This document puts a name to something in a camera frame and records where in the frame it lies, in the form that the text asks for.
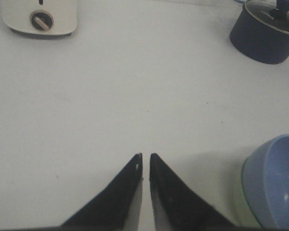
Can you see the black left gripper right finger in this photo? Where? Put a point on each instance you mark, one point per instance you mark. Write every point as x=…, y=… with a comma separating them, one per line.
x=175, y=205

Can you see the blue plastic bowl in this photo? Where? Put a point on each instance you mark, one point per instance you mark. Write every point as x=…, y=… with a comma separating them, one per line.
x=265, y=183

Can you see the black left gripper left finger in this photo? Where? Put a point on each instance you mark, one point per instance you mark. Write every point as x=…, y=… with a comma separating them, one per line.
x=118, y=204

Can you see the glass pot lid blue knob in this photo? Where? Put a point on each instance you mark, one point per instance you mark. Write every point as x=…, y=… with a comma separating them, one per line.
x=267, y=13

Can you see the dark blue saucepan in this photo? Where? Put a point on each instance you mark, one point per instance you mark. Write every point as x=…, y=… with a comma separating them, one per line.
x=258, y=41

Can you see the green plastic bowl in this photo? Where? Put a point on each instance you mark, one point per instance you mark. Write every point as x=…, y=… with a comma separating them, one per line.
x=245, y=207

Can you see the white two-slot toaster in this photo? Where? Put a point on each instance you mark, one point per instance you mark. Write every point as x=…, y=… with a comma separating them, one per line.
x=41, y=18

